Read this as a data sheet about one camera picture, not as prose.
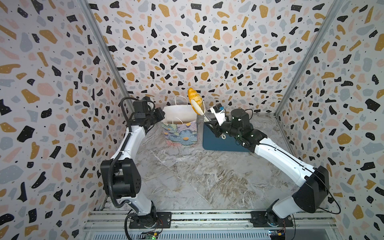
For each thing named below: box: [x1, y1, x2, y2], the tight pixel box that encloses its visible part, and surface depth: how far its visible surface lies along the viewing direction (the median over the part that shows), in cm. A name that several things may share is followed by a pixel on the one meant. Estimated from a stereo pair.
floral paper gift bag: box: [161, 95, 198, 147], surface depth 92 cm
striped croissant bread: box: [188, 87, 203, 116], surface depth 73 cm
